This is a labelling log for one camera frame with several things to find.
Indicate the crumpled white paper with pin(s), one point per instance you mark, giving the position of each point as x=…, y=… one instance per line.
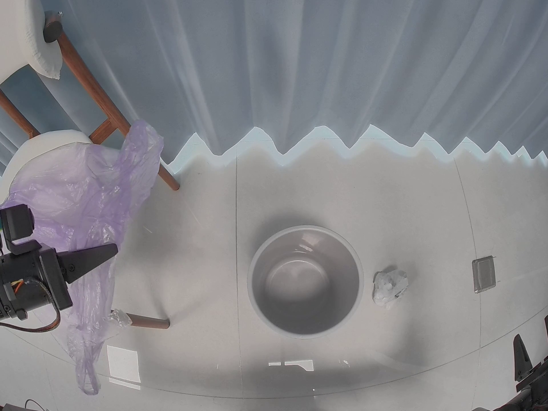
x=387, y=289

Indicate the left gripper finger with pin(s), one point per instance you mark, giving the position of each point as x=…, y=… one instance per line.
x=81, y=261

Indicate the pale blue-white curtain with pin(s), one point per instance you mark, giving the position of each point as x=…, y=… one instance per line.
x=299, y=58

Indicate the purple plastic bag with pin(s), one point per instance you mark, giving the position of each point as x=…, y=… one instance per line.
x=94, y=195

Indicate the white trash bin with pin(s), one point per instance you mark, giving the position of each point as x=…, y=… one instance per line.
x=261, y=289

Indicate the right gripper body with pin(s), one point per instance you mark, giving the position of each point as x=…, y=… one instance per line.
x=533, y=394

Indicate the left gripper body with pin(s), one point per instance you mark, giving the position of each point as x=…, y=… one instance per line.
x=38, y=281

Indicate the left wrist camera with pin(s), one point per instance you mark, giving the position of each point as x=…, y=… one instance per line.
x=17, y=223

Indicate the white cushioned wooden chair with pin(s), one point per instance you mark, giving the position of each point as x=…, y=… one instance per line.
x=25, y=24

